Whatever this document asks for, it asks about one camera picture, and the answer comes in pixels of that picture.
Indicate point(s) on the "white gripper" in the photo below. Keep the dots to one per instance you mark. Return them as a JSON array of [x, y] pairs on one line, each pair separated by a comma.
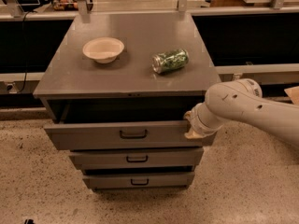
[[197, 122]]

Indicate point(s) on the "grey top drawer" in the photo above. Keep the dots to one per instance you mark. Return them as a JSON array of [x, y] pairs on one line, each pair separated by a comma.
[[121, 135]]

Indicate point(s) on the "grey drawer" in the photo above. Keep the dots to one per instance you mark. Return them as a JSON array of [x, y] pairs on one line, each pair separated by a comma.
[[121, 135], [134, 181], [137, 158]]

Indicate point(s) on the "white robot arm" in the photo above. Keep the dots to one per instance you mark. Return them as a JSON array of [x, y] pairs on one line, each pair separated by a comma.
[[242, 100]]

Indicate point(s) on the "grey bottom drawer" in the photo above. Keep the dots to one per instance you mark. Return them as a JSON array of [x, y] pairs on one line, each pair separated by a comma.
[[134, 181]]

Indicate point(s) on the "grey middle drawer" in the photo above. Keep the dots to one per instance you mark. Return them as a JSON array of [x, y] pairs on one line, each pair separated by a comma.
[[137, 158]]

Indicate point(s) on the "grey drawer cabinet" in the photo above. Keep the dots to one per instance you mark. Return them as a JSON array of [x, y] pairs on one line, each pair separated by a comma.
[[76, 89]]

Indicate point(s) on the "green soda can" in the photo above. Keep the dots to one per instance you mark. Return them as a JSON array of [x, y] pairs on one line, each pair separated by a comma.
[[170, 60]]

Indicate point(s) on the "white paper bowl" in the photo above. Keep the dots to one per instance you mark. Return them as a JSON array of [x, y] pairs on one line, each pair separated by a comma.
[[103, 49]]

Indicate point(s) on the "metal railing shelf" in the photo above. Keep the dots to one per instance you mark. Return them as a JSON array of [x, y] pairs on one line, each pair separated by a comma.
[[13, 10]]

